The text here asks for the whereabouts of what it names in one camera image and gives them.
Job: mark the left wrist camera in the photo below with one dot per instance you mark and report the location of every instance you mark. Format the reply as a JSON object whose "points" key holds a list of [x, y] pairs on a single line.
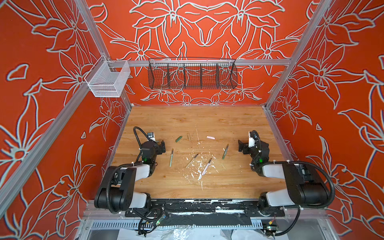
{"points": [[151, 136]]}

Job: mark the green pen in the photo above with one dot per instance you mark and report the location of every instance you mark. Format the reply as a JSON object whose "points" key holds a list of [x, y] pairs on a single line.
{"points": [[171, 158], [225, 151]]}

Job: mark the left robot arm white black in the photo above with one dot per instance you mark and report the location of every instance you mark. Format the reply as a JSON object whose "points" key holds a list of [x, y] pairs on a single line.
{"points": [[116, 192]]}

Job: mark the grey cable duct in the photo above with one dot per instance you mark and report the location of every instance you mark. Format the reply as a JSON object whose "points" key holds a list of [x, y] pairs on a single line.
{"points": [[133, 224]]}

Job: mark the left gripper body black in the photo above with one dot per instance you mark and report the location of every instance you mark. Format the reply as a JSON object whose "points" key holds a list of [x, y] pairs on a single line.
{"points": [[160, 146]]}

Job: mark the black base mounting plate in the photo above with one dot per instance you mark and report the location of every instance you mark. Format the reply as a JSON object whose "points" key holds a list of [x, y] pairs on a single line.
{"points": [[248, 207]]}

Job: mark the pink pen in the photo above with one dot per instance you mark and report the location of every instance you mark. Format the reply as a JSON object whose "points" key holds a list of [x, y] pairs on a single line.
{"points": [[207, 166]]}

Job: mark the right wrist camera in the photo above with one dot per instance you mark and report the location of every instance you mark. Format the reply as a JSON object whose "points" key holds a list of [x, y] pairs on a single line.
{"points": [[252, 140]]}

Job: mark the clear plastic bin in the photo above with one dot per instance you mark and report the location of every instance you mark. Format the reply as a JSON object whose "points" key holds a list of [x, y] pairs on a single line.
{"points": [[105, 80]]}

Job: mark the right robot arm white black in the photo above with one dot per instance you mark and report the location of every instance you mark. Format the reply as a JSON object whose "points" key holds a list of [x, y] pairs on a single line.
{"points": [[307, 185]]}

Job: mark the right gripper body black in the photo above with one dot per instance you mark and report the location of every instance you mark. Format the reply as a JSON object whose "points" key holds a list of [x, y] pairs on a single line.
{"points": [[245, 145]]}

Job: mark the black wire basket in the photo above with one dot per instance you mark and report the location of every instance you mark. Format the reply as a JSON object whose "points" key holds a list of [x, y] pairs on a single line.
{"points": [[192, 74]]}

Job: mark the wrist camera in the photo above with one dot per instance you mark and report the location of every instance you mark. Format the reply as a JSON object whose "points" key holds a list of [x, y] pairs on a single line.
{"points": [[252, 140], [151, 136]]}

